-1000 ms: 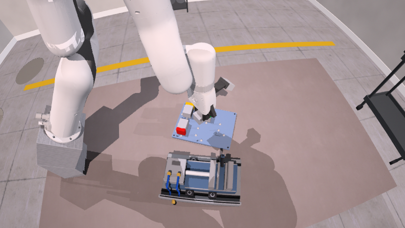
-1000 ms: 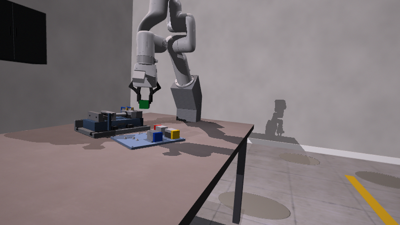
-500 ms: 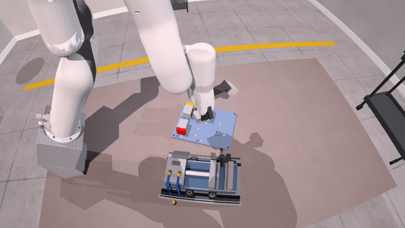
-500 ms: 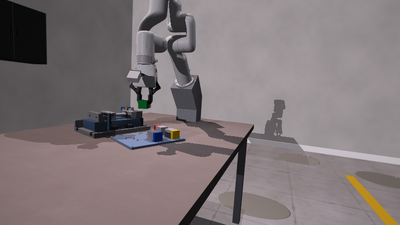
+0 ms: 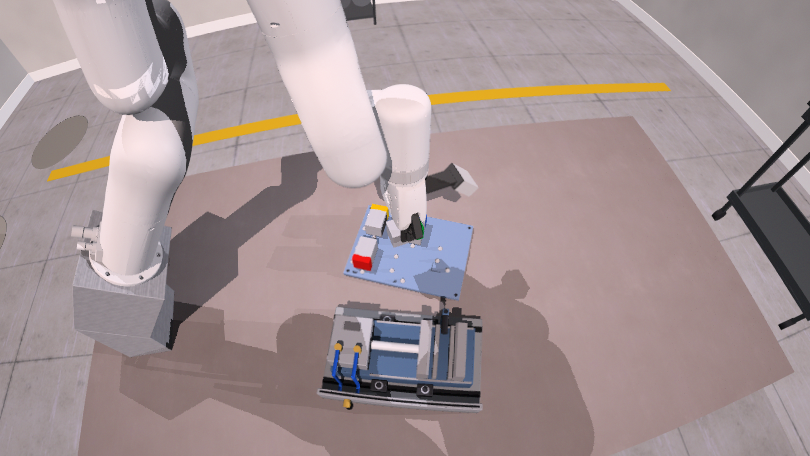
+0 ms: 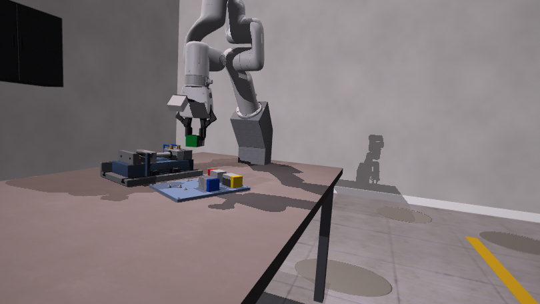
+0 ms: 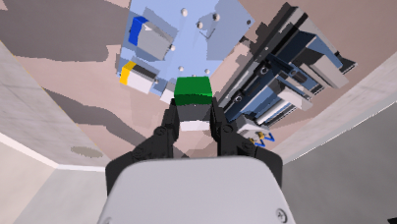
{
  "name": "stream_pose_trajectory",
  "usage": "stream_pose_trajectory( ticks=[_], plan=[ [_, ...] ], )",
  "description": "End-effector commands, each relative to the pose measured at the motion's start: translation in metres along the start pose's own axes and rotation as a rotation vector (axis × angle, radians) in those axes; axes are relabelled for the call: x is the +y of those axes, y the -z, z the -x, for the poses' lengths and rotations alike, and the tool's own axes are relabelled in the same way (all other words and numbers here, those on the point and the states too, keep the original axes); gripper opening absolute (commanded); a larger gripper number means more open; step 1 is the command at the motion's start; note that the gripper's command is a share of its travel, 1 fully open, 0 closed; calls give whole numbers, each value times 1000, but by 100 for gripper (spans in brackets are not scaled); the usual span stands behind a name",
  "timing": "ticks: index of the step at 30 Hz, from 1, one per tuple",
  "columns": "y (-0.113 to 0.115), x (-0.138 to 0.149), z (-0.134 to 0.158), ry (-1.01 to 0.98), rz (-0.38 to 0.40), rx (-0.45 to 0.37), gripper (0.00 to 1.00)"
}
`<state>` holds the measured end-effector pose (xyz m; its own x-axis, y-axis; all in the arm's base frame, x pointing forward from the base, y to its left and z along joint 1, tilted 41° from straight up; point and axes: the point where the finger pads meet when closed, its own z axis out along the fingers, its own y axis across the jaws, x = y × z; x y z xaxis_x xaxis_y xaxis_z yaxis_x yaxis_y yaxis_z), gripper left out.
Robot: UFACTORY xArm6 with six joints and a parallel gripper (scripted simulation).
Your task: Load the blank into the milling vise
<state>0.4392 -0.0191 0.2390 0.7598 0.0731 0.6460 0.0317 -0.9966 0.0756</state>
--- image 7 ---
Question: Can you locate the grey block with blue end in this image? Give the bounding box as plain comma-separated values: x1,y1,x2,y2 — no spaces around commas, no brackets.
129,16,173,61

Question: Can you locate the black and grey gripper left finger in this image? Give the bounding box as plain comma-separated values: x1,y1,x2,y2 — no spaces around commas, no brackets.
105,98,180,197

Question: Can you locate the white block with red end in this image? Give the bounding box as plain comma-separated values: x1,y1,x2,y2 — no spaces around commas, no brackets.
160,82,175,104

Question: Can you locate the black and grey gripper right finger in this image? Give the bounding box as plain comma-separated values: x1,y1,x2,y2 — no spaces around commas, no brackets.
209,97,283,190

